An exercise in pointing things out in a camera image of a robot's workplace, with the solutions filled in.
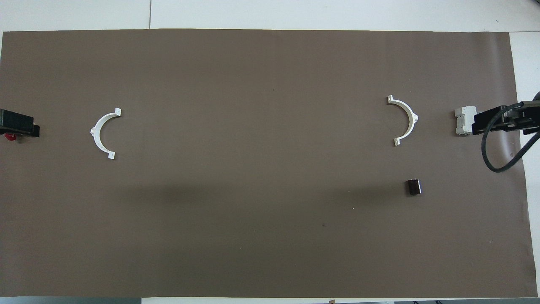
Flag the brown table mat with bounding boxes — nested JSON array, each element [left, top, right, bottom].
[[0, 29, 538, 299]]

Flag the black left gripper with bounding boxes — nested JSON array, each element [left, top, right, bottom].
[[0, 109, 40, 138]]

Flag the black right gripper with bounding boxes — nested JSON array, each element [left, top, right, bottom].
[[471, 100, 540, 136]]

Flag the white half-ring pipe clamp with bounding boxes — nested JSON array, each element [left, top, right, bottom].
[[90, 108, 122, 160], [387, 95, 419, 147]]

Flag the gray circuit breaker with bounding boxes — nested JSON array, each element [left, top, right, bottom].
[[454, 106, 478, 136]]

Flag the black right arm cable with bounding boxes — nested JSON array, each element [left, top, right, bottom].
[[482, 103, 540, 173]]

